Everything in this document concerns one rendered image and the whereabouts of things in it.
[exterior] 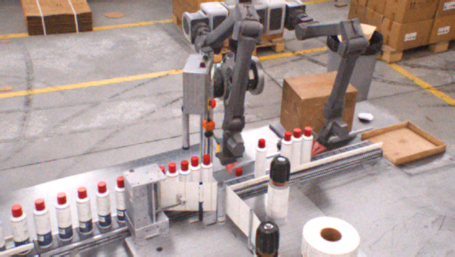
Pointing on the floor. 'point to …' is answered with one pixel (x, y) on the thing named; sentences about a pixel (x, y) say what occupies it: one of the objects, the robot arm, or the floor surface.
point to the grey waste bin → (363, 71)
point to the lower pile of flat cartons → (56, 16)
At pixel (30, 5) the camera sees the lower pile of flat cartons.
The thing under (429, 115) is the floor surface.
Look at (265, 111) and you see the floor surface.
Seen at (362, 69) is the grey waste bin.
